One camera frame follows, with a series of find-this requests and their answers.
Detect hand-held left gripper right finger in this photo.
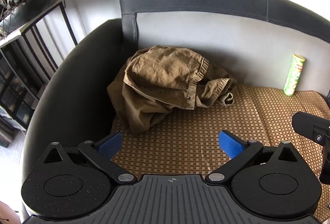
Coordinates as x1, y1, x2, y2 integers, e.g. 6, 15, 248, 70
205, 130, 299, 185

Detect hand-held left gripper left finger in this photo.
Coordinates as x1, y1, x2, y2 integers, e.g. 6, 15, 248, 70
42, 132, 138, 185

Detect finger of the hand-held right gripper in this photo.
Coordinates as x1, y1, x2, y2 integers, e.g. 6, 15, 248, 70
292, 111, 330, 184

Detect brown pants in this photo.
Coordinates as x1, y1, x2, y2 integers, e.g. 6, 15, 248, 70
107, 45, 238, 137

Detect green chips can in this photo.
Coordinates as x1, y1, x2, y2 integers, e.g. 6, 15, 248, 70
283, 54, 307, 97

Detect brown woven mat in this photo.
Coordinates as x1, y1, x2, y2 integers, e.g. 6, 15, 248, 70
110, 84, 330, 223

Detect dark grey leather sofa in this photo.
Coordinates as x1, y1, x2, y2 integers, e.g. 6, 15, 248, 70
19, 0, 330, 224

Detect black metal shelf unit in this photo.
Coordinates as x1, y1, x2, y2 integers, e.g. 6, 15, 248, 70
0, 0, 79, 148

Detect black planter tray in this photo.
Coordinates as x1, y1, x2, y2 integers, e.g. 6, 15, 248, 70
0, 0, 65, 33

